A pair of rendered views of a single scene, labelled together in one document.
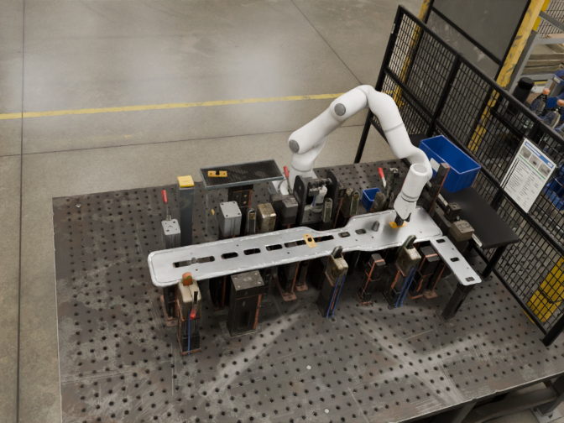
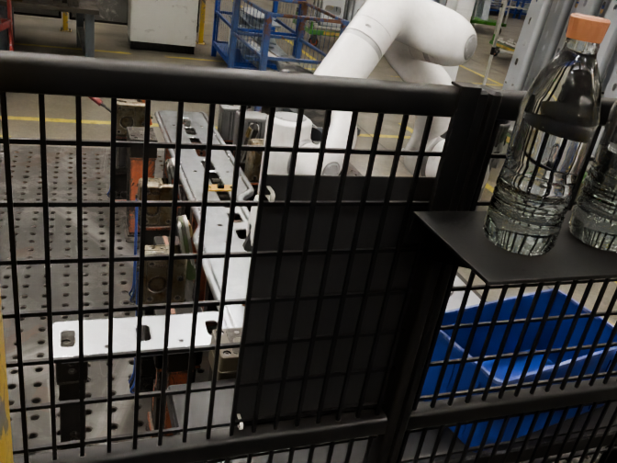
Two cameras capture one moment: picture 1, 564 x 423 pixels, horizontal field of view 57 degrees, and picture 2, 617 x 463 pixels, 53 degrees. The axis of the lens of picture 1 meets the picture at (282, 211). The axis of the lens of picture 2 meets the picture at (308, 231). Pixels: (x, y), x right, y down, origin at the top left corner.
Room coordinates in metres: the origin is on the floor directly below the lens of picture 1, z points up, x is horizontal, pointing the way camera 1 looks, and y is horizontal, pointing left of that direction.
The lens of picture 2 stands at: (2.01, -1.66, 1.66)
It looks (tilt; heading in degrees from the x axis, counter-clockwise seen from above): 26 degrees down; 94
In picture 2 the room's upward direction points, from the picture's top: 10 degrees clockwise
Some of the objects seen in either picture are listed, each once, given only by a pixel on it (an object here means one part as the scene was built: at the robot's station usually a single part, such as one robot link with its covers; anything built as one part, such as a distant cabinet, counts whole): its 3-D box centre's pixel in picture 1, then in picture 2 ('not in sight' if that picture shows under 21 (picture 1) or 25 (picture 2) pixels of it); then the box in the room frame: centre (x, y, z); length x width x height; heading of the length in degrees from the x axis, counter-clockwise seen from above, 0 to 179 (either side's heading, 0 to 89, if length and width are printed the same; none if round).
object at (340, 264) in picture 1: (331, 285); (154, 242); (1.53, -0.28, 0.87); 0.12 x 0.09 x 0.35; 27
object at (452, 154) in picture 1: (446, 163); (519, 362); (2.32, -0.82, 1.10); 0.30 x 0.17 x 0.13; 37
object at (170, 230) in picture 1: (171, 254); (229, 153); (1.54, 0.46, 0.88); 0.11 x 0.10 x 0.36; 27
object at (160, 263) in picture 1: (305, 242); (216, 186); (1.64, -0.13, 1.00); 1.38 x 0.22 x 0.02; 117
